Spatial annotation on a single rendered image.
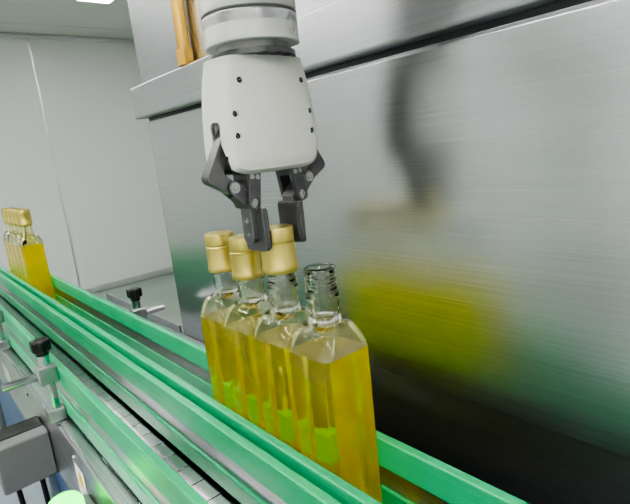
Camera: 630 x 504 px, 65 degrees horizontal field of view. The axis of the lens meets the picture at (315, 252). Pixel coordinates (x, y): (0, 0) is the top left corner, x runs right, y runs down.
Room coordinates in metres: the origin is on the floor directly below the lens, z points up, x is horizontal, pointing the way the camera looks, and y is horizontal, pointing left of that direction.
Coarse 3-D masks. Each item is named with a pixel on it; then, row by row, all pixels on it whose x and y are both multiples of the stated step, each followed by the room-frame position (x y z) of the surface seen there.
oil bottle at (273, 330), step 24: (264, 312) 0.48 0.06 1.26; (288, 312) 0.46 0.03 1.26; (264, 336) 0.46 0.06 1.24; (288, 336) 0.44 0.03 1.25; (264, 360) 0.46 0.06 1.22; (288, 360) 0.44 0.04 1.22; (264, 384) 0.47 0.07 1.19; (288, 384) 0.44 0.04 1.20; (264, 408) 0.47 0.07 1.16; (288, 408) 0.44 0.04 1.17; (288, 432) 0.44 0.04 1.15
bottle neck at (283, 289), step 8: (272, 280) 0.46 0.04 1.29; (280, 280) 0.46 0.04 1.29; (288, 280) 0.46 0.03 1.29; (272, 288) 0.46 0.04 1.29; (280, 288) 0.46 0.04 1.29; (288, 288) 0.46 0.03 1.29; (296, 288) 0.47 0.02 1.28; (272, 296) 0.46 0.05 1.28; (280, 296) 0.46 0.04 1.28; (288, 296) 0.46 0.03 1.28; (296, 296) 0.47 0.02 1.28; (272, 304) 0.47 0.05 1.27; (280, 304) 0.46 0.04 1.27; (288, 304) 0.46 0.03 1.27; (296, 304) 0.47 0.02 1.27
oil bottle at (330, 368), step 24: (312, 336) 0.41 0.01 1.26; (336, 336) 0.40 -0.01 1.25; (360, 336) 0.42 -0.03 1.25; (312, 360) 0.40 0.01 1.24; (336, 360) 0.40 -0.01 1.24; (360, 360) 0.42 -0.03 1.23; (312, 384) 0.41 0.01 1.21; (336, 384) 0.40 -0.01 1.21; (360, 384) 0.41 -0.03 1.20; (312, 408) 0.41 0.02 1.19; (336, 408) 0.39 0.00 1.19; (360, 408) 0.41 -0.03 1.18; (312, 432) 0.41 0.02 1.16; (336, 432) 0.39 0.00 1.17; (360, 432) 0.41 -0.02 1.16; (312, 456) 0.42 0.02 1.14; (336, 456) 0.39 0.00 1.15; (360, 456) 0.41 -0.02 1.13; (360, 480) 0.41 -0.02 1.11
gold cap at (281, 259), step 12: (276, 228) 0.46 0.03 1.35; (288, 228) 0.46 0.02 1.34; (276, 240) 0.46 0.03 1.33; (288, 240) 0.46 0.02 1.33; (264, 252) 0.46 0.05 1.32; (276, 252) 0.46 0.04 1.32; (288, 252) 0.46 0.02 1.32; (264, 264) 0.46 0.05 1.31; (276, 264) 0.46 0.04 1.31; (288, 264) 0.46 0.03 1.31
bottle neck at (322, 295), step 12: (312, 264) 0.44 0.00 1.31; (324, 264) 0.44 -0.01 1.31; (312, 276) 0.42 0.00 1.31; (324, 276) 0.42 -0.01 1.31; (336, 276) 0.42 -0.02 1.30; (312, 288) 0.42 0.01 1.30; (324, 288) 0.42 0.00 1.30; (336, 288) 0.42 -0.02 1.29; (312, 300) 0.42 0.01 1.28; (324, 300) 0.41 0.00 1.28; (336, 300) 0.42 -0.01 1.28; (312, 312) 0.42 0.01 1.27; (324, 312) 0.41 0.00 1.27; (336, 312) 0.42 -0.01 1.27
